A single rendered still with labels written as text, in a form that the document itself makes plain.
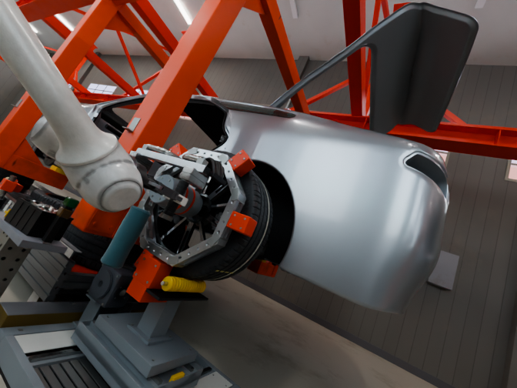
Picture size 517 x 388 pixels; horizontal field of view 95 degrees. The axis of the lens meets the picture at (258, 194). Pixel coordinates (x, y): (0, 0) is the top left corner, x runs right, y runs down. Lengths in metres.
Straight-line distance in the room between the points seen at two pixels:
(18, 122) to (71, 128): 2.79
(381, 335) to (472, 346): 1.29
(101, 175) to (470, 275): 5.54
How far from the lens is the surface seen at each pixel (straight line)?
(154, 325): 1.32
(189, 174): 0.87
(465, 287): 5.58
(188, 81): 1.67
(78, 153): 0.51
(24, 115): 3.29
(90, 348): 1.40
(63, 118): 0.50
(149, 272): 1.15
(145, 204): 1.32
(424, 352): 5.43
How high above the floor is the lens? 0.77
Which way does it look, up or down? 13 degrees up
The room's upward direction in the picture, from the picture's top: 24 degrees clockwise
